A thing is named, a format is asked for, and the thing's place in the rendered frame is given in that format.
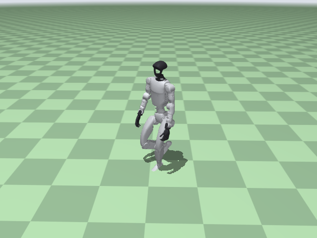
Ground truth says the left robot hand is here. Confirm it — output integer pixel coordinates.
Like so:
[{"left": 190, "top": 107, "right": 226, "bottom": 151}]
[{"left": 160, "top": 123, "right": 170, "bottom": 141}]

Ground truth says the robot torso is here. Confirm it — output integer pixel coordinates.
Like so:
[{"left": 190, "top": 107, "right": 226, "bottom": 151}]
[{"left": 150, "top": 76, "right": 170, "bottom": 123}]

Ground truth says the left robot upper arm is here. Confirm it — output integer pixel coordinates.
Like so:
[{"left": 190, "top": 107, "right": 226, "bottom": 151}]
[{"left": 165, "top": 83, "right": 175, "bottom": 110}]

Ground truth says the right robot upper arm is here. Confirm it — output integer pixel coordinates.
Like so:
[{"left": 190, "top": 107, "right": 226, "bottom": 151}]
[{"left": 143, "top": 77, "right": 153, "bottom": 100}]

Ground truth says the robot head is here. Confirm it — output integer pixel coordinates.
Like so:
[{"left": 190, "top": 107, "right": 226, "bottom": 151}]
[{"left": 153, "top": 61, "right": 167, "bottom": 81}]

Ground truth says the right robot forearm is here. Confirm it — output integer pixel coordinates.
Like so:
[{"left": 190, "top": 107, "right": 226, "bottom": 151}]
[{"left": 138, "top": 98, "right": 148, "bottom": 114}]

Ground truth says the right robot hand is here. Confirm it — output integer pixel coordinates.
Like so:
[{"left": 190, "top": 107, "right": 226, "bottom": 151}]
[{"left": 135, "top": 110, "right": 143, "bottom": 127}]

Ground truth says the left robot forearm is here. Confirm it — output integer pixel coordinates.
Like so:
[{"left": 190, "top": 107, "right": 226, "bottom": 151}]
[{"left": 166, "top": 104, "right": 175, "bottom": 128}]

